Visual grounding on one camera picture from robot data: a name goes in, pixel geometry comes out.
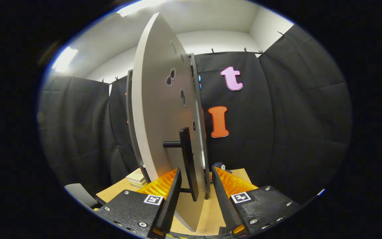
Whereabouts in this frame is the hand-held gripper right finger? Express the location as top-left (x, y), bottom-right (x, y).
top-left (212, 163), bottom-right (302, 234)

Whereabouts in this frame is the grey chair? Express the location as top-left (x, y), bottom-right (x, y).
top-left (64, 183), bottom-right (99, 209)

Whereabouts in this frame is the row of black cloth clips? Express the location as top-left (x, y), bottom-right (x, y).
top-left (71, 32), bottom-right (286, 83)

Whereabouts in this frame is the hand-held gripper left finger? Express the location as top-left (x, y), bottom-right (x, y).
top-left (95, 168), bottom-right (182, 238)

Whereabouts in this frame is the black backdrop cloth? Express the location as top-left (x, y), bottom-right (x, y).
top-left (38, 25), bottom-right (352, 203)

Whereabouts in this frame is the beige shoe cabinet door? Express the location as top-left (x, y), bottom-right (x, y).
top-left (131, 13), bottom-right (208, 232)

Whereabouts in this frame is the black door handle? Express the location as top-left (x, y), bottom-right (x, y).
top-left (163, 127), bottom-right (200, 202)

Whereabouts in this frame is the long ceiling light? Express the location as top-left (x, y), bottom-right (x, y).
top-left (116, 0), bottom-right (165, 17)

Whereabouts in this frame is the narrow ceiling light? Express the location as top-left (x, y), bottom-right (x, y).
top-left (52, 46), bottom-right (79, 73)

